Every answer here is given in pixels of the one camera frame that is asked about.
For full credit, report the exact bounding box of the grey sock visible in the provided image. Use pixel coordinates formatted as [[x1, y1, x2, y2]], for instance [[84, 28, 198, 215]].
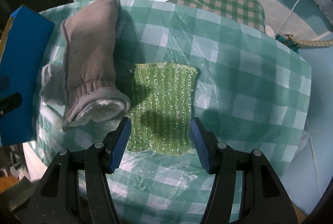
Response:
[[39, 63, 65, 106]]

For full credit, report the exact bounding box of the green sparkly knitted cloth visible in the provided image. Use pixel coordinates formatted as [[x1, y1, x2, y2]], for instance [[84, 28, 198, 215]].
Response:
[[128, 63, 198, 156]]

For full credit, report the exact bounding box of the grey fleece mitten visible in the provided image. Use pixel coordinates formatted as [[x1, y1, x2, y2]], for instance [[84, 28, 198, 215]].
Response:
[[61, 0, 131, 131]]

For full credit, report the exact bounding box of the blue cardboard box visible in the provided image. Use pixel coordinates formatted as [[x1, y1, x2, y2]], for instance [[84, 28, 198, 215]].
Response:
[[1, 5, 55, 146]]

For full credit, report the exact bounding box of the green checkered tablecloth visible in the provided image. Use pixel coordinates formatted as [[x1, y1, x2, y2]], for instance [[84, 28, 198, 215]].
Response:
[[28, 0, 312, 224]]

